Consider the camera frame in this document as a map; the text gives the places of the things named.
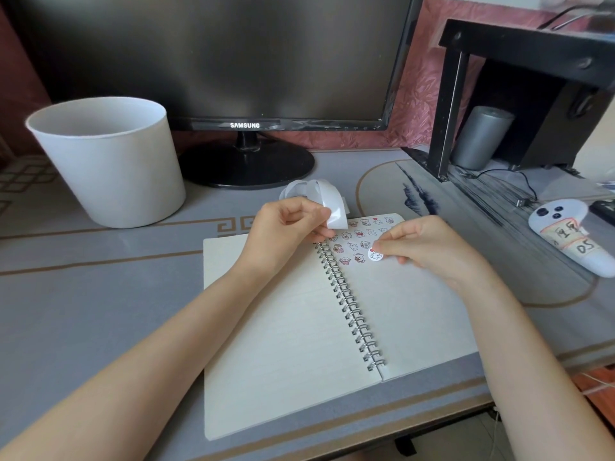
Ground person's left hand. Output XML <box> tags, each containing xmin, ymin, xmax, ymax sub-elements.
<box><xmin>238</xmin><ymin>196</ymin><xmax>337</xmax><ymax>277</ymax></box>

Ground person's right hand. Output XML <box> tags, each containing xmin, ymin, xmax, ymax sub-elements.
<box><xmin>372</xmin><ymin>215</ymin><xmax>496</xmax><ymax>301</ymax></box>

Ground white sticker strip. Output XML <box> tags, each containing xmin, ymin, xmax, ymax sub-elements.
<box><xmin>279</xmin><ymin>177</ymin><xmax>350</xmax><ymax>231</ymax></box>

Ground cream spiral notebook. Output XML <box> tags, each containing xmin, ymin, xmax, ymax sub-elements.
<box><xmin>202</xmin><ymin>213</ymin><xmax>480</xmax><ymax>441</ymax></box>

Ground person's left forearm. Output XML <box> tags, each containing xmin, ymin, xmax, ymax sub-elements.
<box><xmin>0</xmin><ymin>261</ymin><xmax>282</xmax><ymax>461</ymax></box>

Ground person's right forearm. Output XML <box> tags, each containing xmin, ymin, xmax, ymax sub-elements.
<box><xmin>456</xmin><ymin>278</ymin><xmax>615</xmax><ymax>461</ymax></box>

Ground grey cylindrical speaker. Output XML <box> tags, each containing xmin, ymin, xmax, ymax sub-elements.
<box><xmin>450</xmin><ymin>106</ymin><xmax>516</xmax><ymax>171</ymax></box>

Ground white labelled VR controller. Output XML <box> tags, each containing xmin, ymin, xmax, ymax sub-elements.
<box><xmin>528</xmin><ymin>198</ymin><xmax>615</xmax><ymax>278</ymax></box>

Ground white plastic waste bin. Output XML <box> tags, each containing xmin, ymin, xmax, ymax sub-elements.
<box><xmin>25</xmin><ymin>96</ymin><xmax>187</xmax><ymax>229</ymax></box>

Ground black computer monitor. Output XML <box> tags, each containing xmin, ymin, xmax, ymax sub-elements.
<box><xmin>2</xmin><ymin>0</ymin><xmax>426</xmax><ymax>190</ymax></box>

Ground grey patterned desk mat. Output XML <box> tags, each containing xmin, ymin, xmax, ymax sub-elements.
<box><xmin>0</xmin><ymin>146</ymin><xmax>615</xmax><ymax>461</ymax></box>

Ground orange woven bag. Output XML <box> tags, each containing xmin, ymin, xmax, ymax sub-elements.
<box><xmin>574</xmin><ymin>364</ymin><xmax>615</xmax><ymax>423</ymax></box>

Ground black cable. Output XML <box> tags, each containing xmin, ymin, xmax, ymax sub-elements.
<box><xmin>461</xmin><ymin>167</ymin><xmax>538</xmax><ymax>207</ymax></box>

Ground black shelf frame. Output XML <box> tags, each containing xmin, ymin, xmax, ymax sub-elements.
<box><xmin>402</xmin><ymin>19</ymin><xmax>615</xmax><ymax>183</ymax></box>

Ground thin white cable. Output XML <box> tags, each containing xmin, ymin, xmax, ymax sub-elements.
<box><xmin>488</xmin><ymin>369</ymin><xmax>615</xmax><ymax>461</ymax></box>

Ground black wire frame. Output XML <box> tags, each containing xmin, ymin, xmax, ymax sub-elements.
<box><xmin>537</xmin><ymin>2</ymin><xmax>611</xmax><ymax>30</ymax></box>

